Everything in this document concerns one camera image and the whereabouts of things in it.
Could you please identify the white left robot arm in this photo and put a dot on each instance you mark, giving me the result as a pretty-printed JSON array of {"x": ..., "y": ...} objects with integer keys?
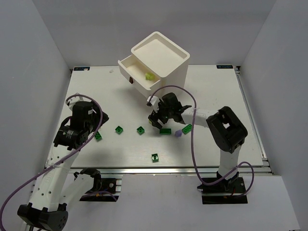
[{"x": 48, "y": 207}]

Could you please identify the dark green lego left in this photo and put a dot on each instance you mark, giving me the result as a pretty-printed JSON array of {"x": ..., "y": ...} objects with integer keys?
[{"x": 98, "y": 136}]

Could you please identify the dark green lego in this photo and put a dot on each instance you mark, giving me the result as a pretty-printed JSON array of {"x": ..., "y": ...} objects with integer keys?
[
  {"x": 119, "y": 130},
  {"x": 98, "y": 136},
  {"x": 155, "y": 158},
  {"x": 140, "y": 130}
]

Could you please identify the dark green lego front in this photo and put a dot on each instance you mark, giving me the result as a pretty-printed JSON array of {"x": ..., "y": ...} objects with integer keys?
[{"x": 155, "y": 158}]

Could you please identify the white drawer cabinet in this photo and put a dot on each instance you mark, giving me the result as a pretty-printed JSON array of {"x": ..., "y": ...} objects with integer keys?
[{"x": 164, "y": 57}]

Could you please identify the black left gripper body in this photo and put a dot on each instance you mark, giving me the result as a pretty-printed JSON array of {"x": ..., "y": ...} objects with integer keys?
[{"x": 100, "y": 119}]

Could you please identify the green long lego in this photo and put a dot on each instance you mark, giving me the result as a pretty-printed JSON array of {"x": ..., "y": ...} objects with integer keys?
[
  {"x": 187, "y": 129},
  {"x": 165, "y": 131}
]

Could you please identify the dark green lego middle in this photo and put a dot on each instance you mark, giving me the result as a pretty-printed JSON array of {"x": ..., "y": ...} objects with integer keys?
[{"x": 140, "y": 130}]

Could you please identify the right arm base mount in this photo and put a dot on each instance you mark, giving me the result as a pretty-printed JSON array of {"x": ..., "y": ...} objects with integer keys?
[{"x": 220, "y": 194}]

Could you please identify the lilac small lego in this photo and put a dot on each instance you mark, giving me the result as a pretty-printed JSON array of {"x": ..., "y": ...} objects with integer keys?
[{"x": 178, "y": 133}]

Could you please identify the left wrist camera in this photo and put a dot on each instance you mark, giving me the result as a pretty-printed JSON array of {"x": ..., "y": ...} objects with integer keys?
[{"x": 73, "y": 100}]

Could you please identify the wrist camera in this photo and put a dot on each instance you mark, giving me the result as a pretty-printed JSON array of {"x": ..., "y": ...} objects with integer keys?
[
  {"x": 152, "y": 101},
  {"x": 73, "y": 100}
]

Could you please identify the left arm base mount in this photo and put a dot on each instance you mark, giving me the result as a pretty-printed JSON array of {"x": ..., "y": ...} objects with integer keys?
[{"x": 108, "y": 192}]

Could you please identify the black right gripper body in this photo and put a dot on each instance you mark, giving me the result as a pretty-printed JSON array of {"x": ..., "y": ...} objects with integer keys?
[{"x": 161, "y": 113}]

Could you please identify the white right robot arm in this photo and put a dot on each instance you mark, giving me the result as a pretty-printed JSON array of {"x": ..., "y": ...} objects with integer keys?
[{"x": 227, "y": 130}]

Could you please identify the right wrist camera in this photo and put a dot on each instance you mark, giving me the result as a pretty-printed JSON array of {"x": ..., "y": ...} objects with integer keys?
[{"x": 152, "y": 101}]

